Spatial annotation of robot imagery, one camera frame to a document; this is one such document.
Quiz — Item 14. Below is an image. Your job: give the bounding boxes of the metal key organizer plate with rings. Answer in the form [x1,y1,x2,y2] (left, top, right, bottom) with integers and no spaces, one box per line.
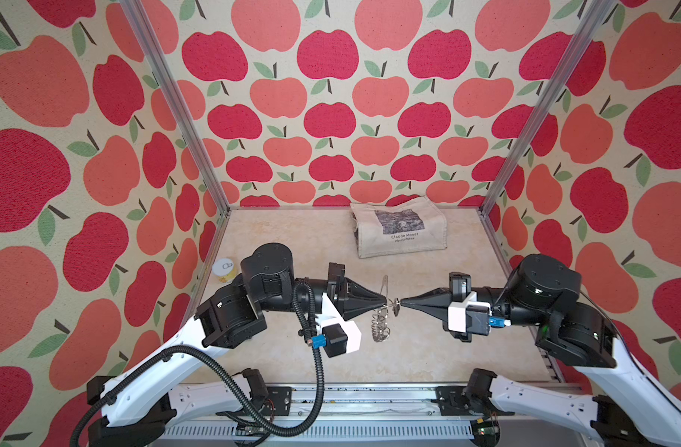
[371,275,392,343]

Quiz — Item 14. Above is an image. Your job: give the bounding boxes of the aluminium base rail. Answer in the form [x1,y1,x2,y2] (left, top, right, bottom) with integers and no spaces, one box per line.
[205,382,548,420]

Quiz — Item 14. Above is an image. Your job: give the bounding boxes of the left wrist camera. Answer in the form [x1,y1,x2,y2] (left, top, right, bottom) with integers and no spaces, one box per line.
[310,292,362,358]

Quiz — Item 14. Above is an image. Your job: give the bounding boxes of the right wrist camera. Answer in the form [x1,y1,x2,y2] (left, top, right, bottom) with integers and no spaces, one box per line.
[452,291,512,343]

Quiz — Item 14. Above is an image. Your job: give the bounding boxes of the aluminium corner post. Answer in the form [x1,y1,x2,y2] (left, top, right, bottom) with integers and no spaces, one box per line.
[478,0,618,218]
[120,0,230,219]

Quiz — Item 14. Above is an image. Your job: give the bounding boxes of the key with black tag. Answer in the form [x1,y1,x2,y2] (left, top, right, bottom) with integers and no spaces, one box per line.
[391,298,402,318]

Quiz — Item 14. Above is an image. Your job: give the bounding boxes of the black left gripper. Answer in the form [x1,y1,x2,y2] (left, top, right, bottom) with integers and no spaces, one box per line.
[260,261,387,322]

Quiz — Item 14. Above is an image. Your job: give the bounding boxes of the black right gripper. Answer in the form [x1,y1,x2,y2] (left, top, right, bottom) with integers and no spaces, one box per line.
[401,272,551,346]

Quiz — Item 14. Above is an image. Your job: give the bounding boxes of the aluminium corner post right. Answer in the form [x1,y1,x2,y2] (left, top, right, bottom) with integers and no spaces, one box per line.
[478,0,618,218]

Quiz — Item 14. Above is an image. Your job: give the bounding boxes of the beige canvas tote bag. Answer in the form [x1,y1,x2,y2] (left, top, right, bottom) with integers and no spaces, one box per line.
[351,197,448,259]

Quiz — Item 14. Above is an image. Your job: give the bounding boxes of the aluminium corner post left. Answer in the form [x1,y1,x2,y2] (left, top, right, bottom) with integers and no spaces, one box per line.
[120,0,230,219]

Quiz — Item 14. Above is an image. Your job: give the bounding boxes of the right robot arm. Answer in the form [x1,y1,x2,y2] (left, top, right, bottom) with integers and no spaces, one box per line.
[400,254,681,446]

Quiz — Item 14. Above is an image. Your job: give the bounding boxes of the black corrugated cable conduit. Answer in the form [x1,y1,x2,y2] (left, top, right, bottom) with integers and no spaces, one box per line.
[68,281,325,447]

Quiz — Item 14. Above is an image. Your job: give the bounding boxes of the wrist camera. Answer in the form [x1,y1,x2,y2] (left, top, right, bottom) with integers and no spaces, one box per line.
[310,292,362,358]
[452,291,512,343]

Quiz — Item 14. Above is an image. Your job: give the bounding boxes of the perforated cable tray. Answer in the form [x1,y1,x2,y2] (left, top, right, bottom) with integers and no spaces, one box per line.
[160,420,475,443]

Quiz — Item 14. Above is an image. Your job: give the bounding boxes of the yellow tin can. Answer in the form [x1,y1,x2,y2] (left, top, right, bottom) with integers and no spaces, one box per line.
[212,257,239,284]

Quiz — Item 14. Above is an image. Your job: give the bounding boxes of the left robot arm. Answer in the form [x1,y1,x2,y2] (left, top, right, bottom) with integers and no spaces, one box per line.
[69,242,387,446]

